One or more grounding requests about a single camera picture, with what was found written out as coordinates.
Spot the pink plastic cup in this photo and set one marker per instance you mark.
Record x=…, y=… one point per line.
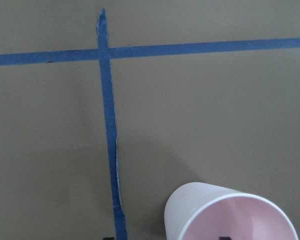
x=201, y=211

